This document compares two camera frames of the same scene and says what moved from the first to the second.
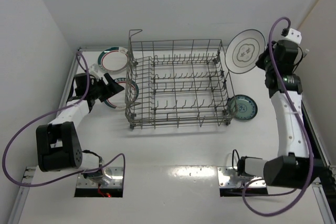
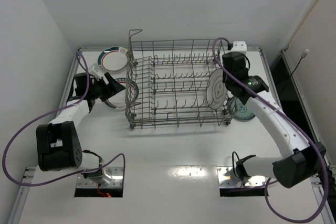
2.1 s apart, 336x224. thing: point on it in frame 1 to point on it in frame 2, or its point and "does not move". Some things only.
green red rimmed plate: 124,97 does not move
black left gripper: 102,87 does not move
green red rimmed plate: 113,59 does not move
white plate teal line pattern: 244,50 to 217,89
